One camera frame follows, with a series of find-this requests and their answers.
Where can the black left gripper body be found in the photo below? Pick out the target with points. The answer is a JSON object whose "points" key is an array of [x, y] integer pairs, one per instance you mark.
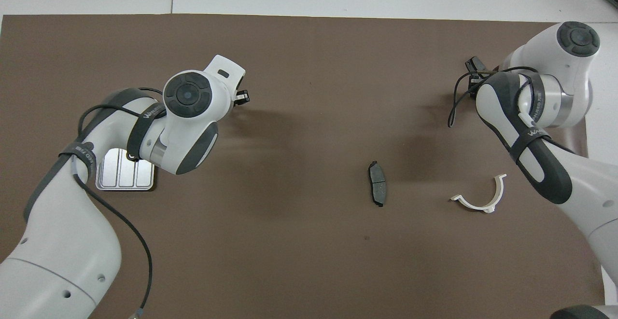
{"points": [[238, 98]]}

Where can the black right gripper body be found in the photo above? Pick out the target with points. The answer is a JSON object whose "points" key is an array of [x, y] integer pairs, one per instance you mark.
{"points": [[474, 78]]}

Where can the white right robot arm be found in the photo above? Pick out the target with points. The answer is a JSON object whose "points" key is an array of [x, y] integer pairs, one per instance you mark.
{"points": [[594, 198]]}

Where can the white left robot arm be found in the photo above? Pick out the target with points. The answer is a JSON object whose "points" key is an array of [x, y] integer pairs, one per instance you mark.
{"points": [[58, 242]]}

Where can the silver metal tray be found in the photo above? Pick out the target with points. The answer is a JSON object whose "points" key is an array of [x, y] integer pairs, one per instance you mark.
{"points": [[120, 176]]}

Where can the dark grey brake pad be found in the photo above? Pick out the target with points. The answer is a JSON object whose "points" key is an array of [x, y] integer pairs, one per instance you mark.
{"points": [[473, 63], [377, 184]]}

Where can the brown table mat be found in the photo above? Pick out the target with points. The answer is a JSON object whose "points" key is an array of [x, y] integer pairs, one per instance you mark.
{"points": [[299, 164]]}

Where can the white curved plastic clip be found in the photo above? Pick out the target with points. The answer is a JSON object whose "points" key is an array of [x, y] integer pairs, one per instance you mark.
{"points": [[478, 206]]}

